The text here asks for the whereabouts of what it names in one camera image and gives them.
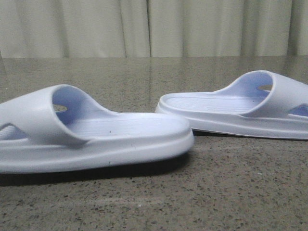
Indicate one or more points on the light blue slipper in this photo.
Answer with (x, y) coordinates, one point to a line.
(61, 128)
(257, 104)

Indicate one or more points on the pale grey curtain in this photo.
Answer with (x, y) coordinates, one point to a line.
(152, 28)

